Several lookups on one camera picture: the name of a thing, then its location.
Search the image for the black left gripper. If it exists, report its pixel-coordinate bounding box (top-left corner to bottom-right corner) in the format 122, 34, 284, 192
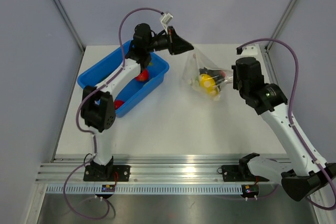
145, 26, 193, 56

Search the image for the clear zip top bag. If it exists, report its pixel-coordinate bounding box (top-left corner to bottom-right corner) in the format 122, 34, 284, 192
182, 48, 233, 101

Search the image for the yellow mango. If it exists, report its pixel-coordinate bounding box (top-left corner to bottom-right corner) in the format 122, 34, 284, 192
199, 74, 218, 97

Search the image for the black grape bunch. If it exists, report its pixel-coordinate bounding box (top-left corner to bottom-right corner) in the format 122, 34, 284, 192
199, 67, 226, 86

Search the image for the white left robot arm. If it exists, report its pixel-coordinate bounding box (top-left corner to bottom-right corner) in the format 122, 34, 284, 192
76, 23, 194, 182

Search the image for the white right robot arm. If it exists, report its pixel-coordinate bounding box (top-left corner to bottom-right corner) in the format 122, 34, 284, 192
217, 82, 335, 201

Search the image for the blue plastic bin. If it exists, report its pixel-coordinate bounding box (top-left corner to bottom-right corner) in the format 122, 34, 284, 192
77, 48, 169, 118

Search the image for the red apple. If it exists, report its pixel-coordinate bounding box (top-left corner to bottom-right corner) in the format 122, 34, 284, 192
135, 69, 149, 82

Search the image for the small red tomato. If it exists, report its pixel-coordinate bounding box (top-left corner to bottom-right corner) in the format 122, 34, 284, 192
114, 100, 124, 110

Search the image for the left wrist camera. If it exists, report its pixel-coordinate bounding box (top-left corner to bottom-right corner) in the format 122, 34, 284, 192
160, 12, 173, 34

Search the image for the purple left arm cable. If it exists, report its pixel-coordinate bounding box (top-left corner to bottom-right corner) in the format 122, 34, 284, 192
62, 7, 165, 221

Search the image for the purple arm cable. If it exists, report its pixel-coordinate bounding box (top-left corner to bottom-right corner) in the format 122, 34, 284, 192
62, 7, 165, 221
209, 38, 336, 211

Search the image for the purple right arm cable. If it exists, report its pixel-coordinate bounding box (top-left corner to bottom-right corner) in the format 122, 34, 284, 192
209, 38, 336, 211

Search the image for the right aluminium frame post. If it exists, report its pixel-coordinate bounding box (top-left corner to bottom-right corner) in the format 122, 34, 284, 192
271, 0, 300, 39

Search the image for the aluminium frame post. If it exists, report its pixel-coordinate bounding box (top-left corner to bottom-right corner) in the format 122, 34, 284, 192
271, 0, 300, 39
52, 0, 86, 54

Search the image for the aluminium mounting rail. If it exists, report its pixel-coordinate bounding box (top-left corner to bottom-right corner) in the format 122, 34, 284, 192
35, 154, 240, 185

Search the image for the left aluminium frame post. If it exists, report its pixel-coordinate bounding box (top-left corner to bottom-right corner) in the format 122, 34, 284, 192
52, 0, 86, 54

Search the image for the white slotted cable duct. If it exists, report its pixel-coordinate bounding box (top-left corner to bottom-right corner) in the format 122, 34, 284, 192
46, 184, 243, 195

